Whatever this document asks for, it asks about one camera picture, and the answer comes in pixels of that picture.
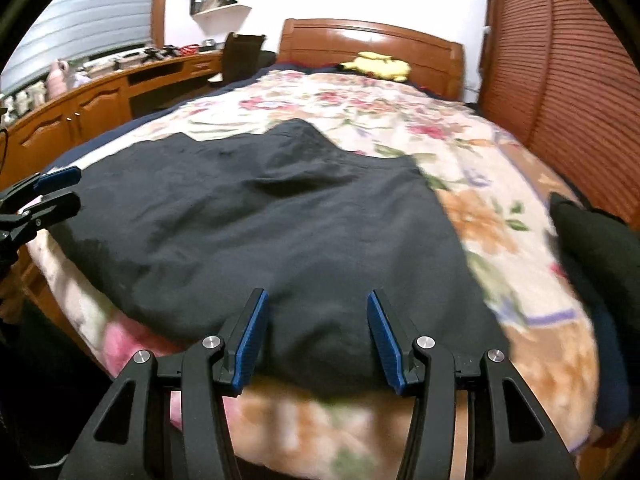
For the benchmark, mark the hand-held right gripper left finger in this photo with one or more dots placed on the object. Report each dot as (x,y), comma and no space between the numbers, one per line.
(248,345)

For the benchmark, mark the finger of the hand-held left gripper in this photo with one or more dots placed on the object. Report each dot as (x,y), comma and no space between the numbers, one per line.
(55,207)
(60,177)

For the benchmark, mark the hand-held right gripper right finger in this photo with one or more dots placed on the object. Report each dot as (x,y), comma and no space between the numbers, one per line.
(384,345)

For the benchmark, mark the black jacket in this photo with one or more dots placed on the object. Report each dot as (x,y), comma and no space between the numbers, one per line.
(250,235)

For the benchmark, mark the wooden desk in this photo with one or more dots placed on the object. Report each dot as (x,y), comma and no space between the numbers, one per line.
(100,105)

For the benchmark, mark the pink plush toy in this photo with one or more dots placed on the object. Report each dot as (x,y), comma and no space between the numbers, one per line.
(57,77)

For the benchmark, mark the floral blanket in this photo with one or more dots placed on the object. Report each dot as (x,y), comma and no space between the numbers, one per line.
(500,240)

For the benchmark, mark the grey window blinds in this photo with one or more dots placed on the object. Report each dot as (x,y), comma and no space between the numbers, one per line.
(90,20)

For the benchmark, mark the red basket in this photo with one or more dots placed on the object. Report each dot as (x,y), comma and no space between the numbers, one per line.
(190,50)

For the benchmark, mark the dark chair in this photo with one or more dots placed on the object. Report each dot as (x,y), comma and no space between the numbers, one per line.
(242,57)

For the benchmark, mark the dark cloth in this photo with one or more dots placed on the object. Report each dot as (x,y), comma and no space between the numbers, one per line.
(595,250)

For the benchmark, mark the yellow plush toy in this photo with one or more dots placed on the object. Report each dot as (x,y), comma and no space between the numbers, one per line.
(375,65)

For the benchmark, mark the wooden headboard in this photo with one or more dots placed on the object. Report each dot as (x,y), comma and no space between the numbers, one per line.
(325,45)

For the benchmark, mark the wooden louvered wardrobe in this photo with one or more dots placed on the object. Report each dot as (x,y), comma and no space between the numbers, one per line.
(575,85)

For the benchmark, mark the wooden window frame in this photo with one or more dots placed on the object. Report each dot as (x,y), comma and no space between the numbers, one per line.
(160,5)

